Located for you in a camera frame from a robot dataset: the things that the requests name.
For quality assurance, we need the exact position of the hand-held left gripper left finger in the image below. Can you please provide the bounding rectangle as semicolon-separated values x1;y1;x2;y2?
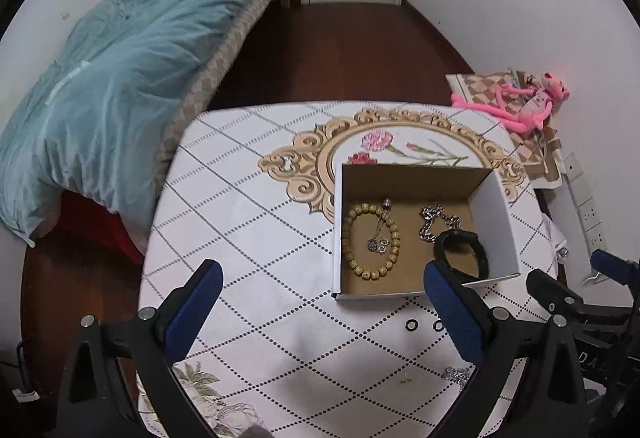
55;259;226;438

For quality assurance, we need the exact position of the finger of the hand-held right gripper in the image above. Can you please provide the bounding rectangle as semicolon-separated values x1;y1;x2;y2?
526;269;587;319
590;250;640;289

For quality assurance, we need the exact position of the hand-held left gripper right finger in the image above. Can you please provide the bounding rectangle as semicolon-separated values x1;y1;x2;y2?
423;260;591;438

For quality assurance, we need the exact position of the black band bracelet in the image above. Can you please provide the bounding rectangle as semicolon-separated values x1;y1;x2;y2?
433;230;490;279

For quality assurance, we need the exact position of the cardboard box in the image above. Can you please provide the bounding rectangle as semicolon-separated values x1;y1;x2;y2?
331;163;523;303

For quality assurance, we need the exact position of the white power strip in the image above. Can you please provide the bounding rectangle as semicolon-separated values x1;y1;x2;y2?
562;152;609;252

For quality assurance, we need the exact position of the pink plush toy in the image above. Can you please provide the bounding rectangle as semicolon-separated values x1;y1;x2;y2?
451;72;571;135

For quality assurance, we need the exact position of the checkered brown cloth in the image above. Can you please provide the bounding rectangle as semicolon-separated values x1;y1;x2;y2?
445;69;567;189

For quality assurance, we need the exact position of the checkered mattress bed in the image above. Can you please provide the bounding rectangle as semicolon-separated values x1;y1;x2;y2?
154;0;292;181

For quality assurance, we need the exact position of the light blue quilt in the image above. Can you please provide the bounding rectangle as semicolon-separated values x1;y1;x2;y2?
0;0;264;247

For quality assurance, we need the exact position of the silver chain bracelet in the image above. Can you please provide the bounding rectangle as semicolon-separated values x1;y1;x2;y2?
419;203;461;244

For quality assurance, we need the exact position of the silver pendant necklace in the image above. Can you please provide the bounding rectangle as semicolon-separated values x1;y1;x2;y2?
366;199;394;255

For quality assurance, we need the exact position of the wooden bead bracelet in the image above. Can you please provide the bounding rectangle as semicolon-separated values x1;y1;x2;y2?
341;202;402;279

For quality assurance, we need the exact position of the black cable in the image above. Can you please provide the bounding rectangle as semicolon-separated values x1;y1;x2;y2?
14;340;42;402

